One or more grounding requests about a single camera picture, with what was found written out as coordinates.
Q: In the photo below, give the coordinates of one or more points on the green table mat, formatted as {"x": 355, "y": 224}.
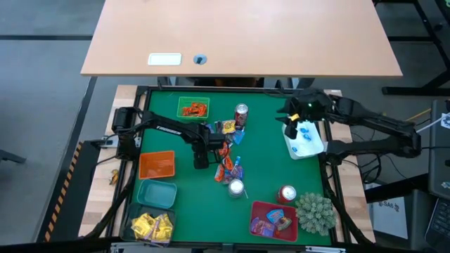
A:
{"x": 197, "y": 196}

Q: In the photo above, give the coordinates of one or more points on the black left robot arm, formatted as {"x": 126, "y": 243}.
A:
{"x": 168, "y": 128}

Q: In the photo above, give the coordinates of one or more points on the blue candy packet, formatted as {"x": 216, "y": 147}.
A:
{"x": 239, "y": 137}
{"x": 275, "y": 215}

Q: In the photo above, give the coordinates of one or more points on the orange candy wrapper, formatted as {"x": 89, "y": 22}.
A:
{"x": 219, "y": 174}
{"x": 187, "y": 111}
{"x": 195, "y": 109}
{"x": 229, "y": 163}
{"x": 203, "y": 110}
{"x": 225, "y": 150}

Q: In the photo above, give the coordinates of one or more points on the white rectangular desk plate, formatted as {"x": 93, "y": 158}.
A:
{"x": 164, "y": 59}

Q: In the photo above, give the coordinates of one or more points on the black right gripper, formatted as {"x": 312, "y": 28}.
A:
{"x": 313, "y": 100}

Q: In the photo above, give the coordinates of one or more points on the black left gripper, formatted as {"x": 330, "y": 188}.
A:
{"x": 215, "y": 143}

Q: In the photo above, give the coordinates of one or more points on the grey connector box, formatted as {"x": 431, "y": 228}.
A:
{"x": 108, "y": 141}

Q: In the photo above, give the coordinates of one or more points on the dark chair leg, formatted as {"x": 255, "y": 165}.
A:
{"x": 12, "y": 157}

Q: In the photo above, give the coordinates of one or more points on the orange plastic basket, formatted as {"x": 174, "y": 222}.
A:
{"x": 156, "y": 165}

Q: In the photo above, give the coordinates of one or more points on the red plastic bin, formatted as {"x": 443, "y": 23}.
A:
{"x": 260, "y": 209}

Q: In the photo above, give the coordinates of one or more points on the dark green plastic bin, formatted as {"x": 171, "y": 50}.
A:
{"x": 128, "y": 218}

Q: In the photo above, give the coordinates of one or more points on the multicolour candy packet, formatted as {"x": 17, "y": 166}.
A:
{"x": 228, "y": 180}

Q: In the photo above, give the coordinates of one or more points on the small yellow wrapper scrap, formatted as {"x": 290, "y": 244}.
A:
{"x": 114, "y": 177}

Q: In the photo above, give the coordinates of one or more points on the yellow black hazard tape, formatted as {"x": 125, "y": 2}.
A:
{"x": 64, "y": 189}

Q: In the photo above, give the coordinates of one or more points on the blue lollipop white stick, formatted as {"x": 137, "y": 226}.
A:
{"x": 308, "y": 137}
{"x": 237, "y": 160}
{"x": 245, "y": 194}
{"x": 303, "y": 130}
{"x": 294, "y": 149}

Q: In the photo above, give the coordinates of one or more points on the silver mount bar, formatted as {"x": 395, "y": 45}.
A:
{"x": 323, "y": 249}

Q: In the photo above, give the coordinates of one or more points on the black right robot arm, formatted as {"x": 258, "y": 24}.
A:
{"x": 379, "y": 121}

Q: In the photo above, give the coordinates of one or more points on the red soda can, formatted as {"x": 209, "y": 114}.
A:
{"x": 241, "y": 116}
{"x": 286, "y": 194}

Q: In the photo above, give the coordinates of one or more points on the white plastic bin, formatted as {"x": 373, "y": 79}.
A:
{"x": 309, "y": 151}

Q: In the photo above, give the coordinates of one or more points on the grey computer case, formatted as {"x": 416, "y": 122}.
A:
{"x": 439, "y": 158}

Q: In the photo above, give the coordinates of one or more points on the artificial green succulent plant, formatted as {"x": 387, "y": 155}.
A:
{"x": 315, "y": 212}

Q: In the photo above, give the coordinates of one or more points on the green plastic basket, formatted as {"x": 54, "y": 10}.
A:
{"x": 193, "y": 99}

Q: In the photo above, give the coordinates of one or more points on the black table frame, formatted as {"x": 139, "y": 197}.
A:
{"x": 218, "y": 89}

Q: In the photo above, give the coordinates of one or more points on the beige wooden desk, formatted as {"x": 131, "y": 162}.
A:
{"x": 246, "y": 35}

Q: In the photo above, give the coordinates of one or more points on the silver diet soda can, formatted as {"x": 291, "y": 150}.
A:
{"x": 236, "y": 187}

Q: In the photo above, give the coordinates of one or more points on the teal plastic bin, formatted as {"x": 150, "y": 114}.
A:
{"x": 156, "y": 193}

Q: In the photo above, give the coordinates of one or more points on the black desk frame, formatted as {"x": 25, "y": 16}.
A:
{"x": 404, "y": 90}

